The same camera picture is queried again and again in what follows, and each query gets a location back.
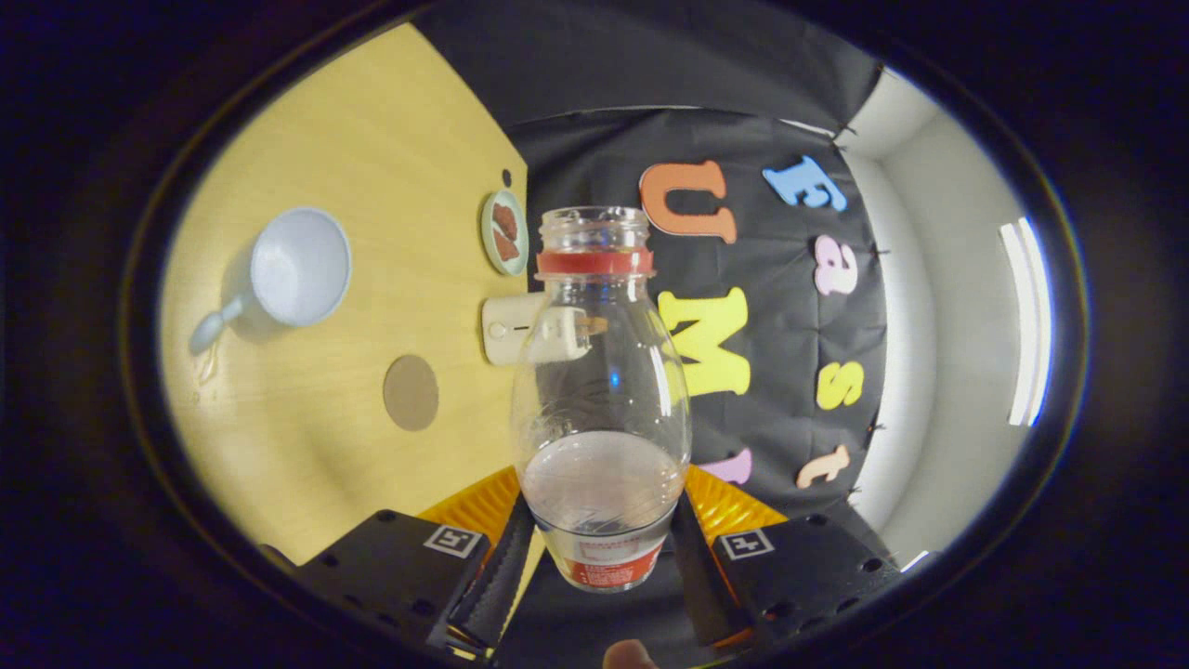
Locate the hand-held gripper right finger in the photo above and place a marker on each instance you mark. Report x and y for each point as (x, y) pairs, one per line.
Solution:
(706, 585)

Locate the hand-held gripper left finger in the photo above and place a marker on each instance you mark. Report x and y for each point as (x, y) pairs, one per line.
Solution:
(497, 585)

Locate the clear plastic juice bottle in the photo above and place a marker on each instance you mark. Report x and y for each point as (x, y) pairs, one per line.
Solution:
(599, 418)

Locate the round brown coaster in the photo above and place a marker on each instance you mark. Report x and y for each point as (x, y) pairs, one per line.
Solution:
(411, 393)

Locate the white cup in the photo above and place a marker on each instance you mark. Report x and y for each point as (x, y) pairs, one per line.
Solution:
(297, 269)

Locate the small ceiling light panel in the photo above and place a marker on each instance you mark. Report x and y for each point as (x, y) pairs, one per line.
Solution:
(915, 561)

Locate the wooden table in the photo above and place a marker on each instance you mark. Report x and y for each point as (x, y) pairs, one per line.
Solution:
(307, 483)

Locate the white toaster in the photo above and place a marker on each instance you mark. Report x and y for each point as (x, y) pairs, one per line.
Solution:
(506, 330)

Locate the brown toast slice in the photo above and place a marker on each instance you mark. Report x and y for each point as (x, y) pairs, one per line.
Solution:
(594, 326)

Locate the brown food piece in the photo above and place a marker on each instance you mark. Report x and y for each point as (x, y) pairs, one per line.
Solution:
(506, 220)
(506, 248)

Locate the pale green plate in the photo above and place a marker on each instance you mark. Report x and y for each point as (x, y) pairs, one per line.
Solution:
(488, 237)

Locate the large ceiling light panel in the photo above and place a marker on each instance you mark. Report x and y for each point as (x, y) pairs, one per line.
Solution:
(1026, 325)

